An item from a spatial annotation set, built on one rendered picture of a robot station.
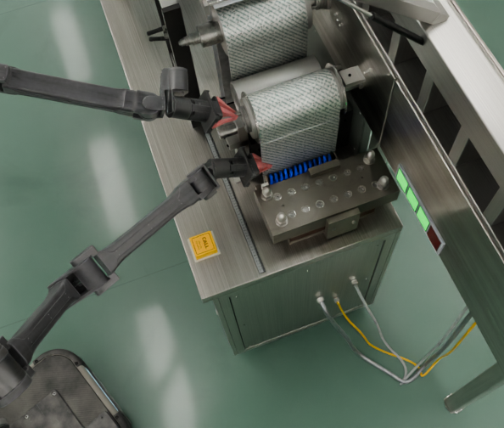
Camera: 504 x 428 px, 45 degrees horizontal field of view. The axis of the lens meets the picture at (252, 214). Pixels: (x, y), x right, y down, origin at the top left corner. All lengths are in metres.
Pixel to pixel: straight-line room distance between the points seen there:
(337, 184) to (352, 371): 1.09
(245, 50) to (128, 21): 0.82
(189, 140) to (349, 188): 0.59
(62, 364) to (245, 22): 1.55
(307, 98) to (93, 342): 1.63
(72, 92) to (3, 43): 2.35
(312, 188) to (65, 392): 1.32
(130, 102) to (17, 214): 1.76
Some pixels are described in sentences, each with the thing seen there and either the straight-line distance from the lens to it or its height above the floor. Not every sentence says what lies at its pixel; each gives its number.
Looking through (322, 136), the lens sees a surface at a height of 1.14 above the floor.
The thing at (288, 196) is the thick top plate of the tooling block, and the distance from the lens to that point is 1.80.
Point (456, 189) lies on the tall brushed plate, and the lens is 1.41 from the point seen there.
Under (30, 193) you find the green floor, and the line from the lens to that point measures 3.25.
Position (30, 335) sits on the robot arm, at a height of 1.41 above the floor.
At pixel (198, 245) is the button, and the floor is 0.92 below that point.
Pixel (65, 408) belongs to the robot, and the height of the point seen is 0.26.
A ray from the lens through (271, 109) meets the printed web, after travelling 1.62.
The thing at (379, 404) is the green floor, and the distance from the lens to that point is 2.68.
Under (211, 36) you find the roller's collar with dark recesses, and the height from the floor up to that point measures 1.35.
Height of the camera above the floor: 2.63
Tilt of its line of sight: 64 degrees down
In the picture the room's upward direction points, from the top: 8 degrees counter-clockwise
